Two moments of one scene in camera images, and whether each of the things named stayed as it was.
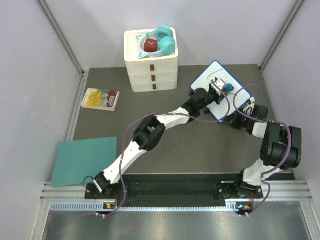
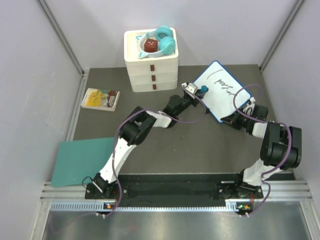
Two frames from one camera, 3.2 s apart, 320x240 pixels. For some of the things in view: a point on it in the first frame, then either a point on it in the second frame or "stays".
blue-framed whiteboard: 232,101 stays
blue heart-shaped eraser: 229,87 to 204,88
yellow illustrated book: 100,99 stays
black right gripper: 233,119 stays
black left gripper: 219,98 to 194,101
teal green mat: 76,159 stays
